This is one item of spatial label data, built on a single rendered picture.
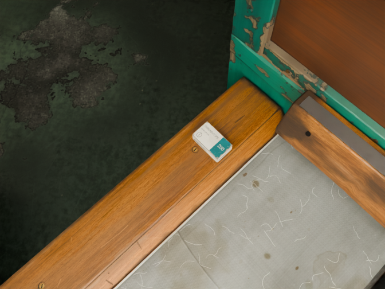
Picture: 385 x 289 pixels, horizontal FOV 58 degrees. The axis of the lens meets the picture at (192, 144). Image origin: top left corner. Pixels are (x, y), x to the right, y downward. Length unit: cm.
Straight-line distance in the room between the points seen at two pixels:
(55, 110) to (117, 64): 34
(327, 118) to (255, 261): 24
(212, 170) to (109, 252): 21
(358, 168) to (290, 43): 20
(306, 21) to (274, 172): 25
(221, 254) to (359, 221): 23
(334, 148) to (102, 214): 37
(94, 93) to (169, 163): 105
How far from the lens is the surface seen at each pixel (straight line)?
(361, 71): 49
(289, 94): 59
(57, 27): 187
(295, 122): 54
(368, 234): 63
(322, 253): 60
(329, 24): 47
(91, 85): 162
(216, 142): 57
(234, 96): 63
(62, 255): 59
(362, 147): 53
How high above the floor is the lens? 131
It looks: 69 degrees down
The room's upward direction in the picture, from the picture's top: 8 degrees counter-clockwise
